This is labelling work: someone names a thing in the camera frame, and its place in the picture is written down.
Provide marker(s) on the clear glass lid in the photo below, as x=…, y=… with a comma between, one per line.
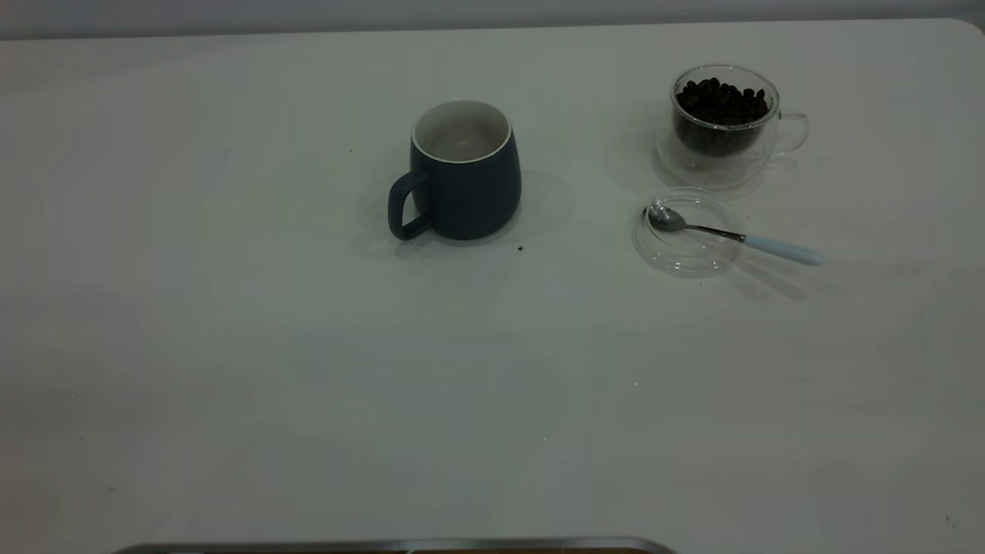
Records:
x=685, y=258

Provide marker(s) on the clear glass cup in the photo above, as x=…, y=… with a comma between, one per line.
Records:
x=716, y=165

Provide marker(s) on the roasted coffee beans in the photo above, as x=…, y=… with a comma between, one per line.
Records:
x=723, y=104

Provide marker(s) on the dark grey ceramic mug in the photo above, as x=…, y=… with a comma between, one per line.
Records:
x=473, y=196

